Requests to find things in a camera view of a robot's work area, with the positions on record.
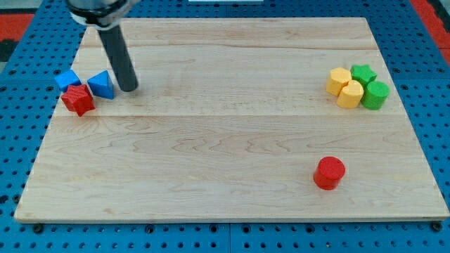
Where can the red cylinder block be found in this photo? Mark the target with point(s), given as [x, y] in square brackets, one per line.
[329, 172]

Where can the wooden board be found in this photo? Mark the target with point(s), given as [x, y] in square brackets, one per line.
[228, 124]

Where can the blue triangle block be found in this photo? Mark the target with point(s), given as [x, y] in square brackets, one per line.
[101, 85]

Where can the green cylinder block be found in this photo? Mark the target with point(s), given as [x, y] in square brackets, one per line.
[375, 95]

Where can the blue cube block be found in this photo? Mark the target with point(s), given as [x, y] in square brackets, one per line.
[67, 78]

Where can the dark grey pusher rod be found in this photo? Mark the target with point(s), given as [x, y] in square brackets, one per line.
[116, 50]

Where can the yellow pentagon block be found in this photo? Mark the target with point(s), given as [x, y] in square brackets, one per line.
[337, 79]

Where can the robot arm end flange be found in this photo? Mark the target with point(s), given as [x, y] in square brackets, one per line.
[101, 14]

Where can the green star block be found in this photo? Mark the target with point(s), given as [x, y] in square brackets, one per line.
[363, 74]

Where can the yellow heart block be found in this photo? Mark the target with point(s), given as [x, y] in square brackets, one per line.
[350, 95]

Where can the red star block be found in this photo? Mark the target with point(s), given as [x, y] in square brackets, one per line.
[78, 99]

